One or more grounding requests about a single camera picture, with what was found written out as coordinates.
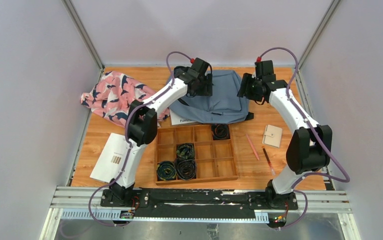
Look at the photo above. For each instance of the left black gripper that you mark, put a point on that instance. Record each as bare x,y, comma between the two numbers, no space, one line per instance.
203,87

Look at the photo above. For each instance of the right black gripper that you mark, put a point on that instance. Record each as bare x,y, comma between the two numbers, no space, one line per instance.
244,90

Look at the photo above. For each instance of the blue grey backpack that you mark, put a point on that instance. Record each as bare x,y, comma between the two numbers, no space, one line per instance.
223,107

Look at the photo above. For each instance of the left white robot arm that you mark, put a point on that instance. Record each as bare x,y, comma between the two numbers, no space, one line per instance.
141,127

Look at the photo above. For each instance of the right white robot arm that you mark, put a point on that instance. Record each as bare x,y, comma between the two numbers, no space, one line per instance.
307,150

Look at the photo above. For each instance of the rolled black belt top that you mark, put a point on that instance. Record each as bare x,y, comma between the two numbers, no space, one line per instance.
220,131

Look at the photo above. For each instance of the white furniture book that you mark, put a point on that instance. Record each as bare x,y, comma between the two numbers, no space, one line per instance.
177,120

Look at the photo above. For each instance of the pink pen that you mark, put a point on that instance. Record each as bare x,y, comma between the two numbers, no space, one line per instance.
252,147

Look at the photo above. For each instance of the rolled green belt middle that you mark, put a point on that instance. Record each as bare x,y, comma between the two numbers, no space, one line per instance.
186,151

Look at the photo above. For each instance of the wooden compartment tray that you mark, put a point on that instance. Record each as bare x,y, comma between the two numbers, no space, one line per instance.
215,159

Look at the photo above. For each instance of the dark red pen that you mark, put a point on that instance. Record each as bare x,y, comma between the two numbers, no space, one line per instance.
269,161

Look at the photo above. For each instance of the pink patterned cloth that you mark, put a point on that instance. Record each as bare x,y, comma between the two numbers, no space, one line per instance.
112,96

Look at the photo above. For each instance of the rolled dark belt bottom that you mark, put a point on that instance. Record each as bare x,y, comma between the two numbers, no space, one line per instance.
186,169

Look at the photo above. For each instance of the rolled green belt bottom-left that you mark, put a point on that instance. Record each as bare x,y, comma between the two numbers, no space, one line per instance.
166,171

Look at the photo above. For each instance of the white paper booklet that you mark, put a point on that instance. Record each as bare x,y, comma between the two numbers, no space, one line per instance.
110,161

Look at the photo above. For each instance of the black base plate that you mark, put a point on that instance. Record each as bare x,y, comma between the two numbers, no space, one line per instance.
199,203

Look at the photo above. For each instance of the aluminium rail frame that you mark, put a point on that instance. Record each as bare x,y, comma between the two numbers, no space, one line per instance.
84,203

